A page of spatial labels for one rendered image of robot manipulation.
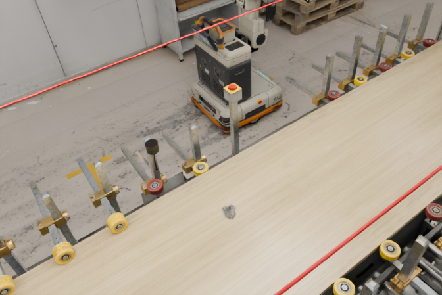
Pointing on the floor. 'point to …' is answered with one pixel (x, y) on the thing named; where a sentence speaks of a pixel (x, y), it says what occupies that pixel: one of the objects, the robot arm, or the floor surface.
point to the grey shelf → (164, 11)
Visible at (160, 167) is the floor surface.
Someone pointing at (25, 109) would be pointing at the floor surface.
